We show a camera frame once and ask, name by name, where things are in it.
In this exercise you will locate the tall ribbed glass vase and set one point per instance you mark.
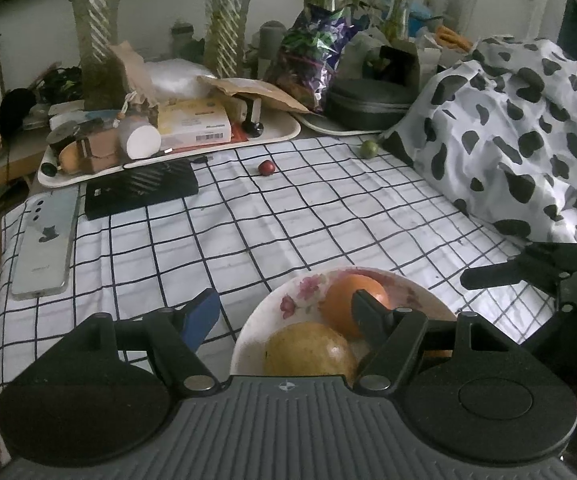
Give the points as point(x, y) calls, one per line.
point(98, 35)
point(226, 25)

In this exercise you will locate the clear plastic bag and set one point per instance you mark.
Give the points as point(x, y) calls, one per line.
point(176, 77)

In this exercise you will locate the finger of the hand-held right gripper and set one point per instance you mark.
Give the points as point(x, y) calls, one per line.
point(498, 272)
point(550, 327)

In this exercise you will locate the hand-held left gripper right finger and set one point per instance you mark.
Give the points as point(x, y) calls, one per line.
point(368, 317)

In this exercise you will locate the purple foil bag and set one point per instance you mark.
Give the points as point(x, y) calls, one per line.
point(313, 55)

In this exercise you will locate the small red fruit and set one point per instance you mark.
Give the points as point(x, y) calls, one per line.
point(267, 167)

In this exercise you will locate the black checked white cloth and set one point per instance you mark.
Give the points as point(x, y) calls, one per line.
point(293, 220)

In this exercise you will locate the white flat plate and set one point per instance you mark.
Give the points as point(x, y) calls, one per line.
point(318, 124)

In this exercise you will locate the grey cylindrical bottle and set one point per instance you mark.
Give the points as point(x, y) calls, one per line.
point(271, 42)

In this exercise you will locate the black zip case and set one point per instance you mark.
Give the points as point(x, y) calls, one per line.
point(368, 100)

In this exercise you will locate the floral white bowl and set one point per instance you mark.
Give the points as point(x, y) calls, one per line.
point(263, 310)

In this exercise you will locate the light blue smartphone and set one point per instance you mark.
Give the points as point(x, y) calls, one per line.
point(43, 245)

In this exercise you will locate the round grey tin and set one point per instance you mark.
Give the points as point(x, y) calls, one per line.
point(63, 136)

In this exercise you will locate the brown paper bag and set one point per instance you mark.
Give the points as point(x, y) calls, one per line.
point(131, 72)

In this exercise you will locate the dark grey bottle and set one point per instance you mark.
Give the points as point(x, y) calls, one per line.
point(182, 35)

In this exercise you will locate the brown leather pouch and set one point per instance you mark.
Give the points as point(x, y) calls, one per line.
point(96, 152)

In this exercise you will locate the white cylindrical jar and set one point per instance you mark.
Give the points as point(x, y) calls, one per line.
point(141, 140)

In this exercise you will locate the large orange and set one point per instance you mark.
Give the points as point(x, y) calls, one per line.
point(341, 305)

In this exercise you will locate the orange snack pieces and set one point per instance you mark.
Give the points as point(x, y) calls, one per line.
point(448, 37)

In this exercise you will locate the yellow cardboard box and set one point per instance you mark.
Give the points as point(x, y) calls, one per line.
point(193, 122)

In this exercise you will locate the black round object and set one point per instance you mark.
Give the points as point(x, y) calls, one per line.
point(16, 110)

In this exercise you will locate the black and white device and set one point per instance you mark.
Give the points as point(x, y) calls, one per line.
point(253, 115)

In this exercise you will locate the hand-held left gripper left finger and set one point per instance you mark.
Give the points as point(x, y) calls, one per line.
point(201, 317)

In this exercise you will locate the white plastic tray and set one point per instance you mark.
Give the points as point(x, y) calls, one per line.
point(283, 127)

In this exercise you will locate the brown paper envelope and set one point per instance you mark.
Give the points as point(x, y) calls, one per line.
point(258, 91)

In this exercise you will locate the golden brown round fruit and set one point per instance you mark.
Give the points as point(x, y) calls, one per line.
point(308, 352)

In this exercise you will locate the open grey box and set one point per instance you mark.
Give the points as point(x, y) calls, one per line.
point(398, 65)

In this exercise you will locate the small green lime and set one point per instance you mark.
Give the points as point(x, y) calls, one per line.
point(369, 148)

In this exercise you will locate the black notebook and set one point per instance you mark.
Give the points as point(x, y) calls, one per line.
point(141, 187)

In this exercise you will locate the cow print blanket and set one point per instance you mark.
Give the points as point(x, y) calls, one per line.
point(518, 135)

